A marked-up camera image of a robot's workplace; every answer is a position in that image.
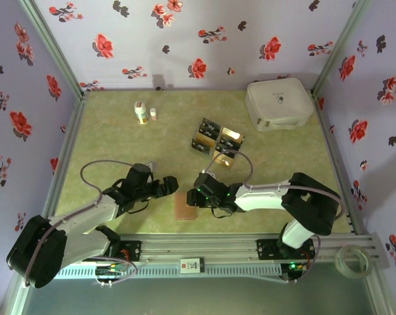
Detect green circuit board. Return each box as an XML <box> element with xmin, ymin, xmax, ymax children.
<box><xmin>96</xmin><ymin>264</ymin><xmax>127</xmax><ymax>276</ymax></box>
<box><xmin>285</xmin><ymin>262</ymin><xmax>309</xmax><ymax>273</ymax></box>

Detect black and gold packets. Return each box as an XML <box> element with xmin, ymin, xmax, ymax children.
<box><xmin>190</xmin><ymin>117</ymin><xmax>246</xmax><ymax>169</ymax></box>

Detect aluminium side rail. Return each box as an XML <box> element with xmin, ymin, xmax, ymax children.
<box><xmin>42</xmin><ymin>91</ymin><xmax>90</xmax><ymax>217</ymax></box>
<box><xmin>311</xmin><ymin>90</ymin><xmax>366</xmax><ymax>236</ymax></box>

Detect red and white label tag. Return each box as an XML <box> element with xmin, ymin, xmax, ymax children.
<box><xmin>180</xmin><ymin>258</ymin><xmax>205</xmax><ymax>274</ymax></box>

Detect white zipped storage case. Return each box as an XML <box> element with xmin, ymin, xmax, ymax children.
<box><xmin>245</xmin><ymin>77</ymin><xmax>315</xmax><ymax>133</ymax></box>

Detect white slotted cable duct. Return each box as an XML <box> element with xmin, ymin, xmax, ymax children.
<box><xmin>53</xmin><ymin>263</ymin><xmax>283</xmax><ymax>280</ymax></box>

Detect large white pill bottle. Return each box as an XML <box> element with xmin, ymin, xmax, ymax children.
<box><xmin>133</xmin><ymin>100</ymin><xmax>149</xmax><ymax>125</ymax></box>

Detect aluminium frame post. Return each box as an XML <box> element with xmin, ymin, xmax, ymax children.
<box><xmin>363</xmin><ymin>272</ymin><xmax>394</xmax><ymax>315</ymax></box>
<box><xmin>311</xmin><ymin>0</ymin><xmax>372</xmax><ymax>99</ymax></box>
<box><xmin>17</xmin><ymin>0</ymin><xmax>90</xmax><ymax>102</ymax></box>
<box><xmin>0</xmin><ymin>285</ymin><xmax>31</xmax><ymax>315</ymax></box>

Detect black VIP card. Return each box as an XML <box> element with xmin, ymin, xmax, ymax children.
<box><xmin>197</xmin><ymin>124</ymin><xmax>220</xmax><ymax>138</ymax></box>
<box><xmin>217</xmin><ymin>136</ymin><xmax>242</xmax><ymax>149</ymax></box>
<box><xmin>214</xmin><ymin>144</ymin><xmax>239</xmax><ymax>159</ymax></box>
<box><xmin>200</xmin><ymin>117</ymin><xmax>223</xmax><ymax>131</ymax></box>
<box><xmin>190</xmin><ymin>138</ymin><xmax>212</xmax><ymax>155</ymax></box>

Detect gold card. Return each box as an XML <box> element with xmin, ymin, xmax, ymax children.
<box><xmin>212</xmin><ymin>153</ymin><xmax>235</xmax><ymax>169</ymax></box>
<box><xmin>221</xmin><ymin>127</ymin><xmax>245</xmax><ymax>142</ymax></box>
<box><xmin>195</xmin><ymin>131</ymin><xmax>216</xmax><ymax>145</ymax></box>

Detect clear tape roll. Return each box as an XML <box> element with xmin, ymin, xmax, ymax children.
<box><xmin>334</xmin><ymin>244</ymin><xmax>373</xmax><ymax>279</ymax></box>

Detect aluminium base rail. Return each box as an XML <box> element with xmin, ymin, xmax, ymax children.
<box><xmin>63</xmin><ymin>231</ymin><xmax>391</xmax><ymax>270</ymax></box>

